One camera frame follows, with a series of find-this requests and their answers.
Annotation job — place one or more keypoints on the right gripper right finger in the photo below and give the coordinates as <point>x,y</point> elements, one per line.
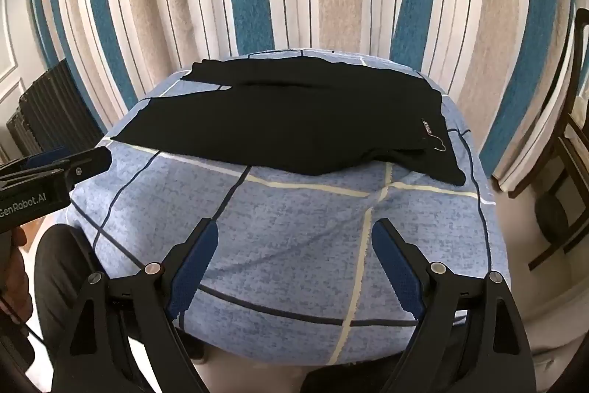
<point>469,335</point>

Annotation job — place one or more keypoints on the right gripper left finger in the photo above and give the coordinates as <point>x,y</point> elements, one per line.
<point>95,355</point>

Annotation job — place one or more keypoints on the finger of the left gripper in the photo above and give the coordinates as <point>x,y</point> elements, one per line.
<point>85,165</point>
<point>44,158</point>

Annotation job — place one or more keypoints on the black pants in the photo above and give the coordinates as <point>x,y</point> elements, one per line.
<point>303,115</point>

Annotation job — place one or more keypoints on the person's left hand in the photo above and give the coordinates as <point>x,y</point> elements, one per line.
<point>16,301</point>

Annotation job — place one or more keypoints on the dark radiator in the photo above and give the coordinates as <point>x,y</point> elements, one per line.
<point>52,114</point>

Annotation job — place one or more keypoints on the dark wooden chair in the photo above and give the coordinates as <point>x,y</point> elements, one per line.
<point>558,146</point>

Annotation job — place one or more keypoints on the blue checked bed sheet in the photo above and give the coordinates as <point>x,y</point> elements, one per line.
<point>294,279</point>

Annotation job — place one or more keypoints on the striped curtain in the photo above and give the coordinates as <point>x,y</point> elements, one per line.
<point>506,63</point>

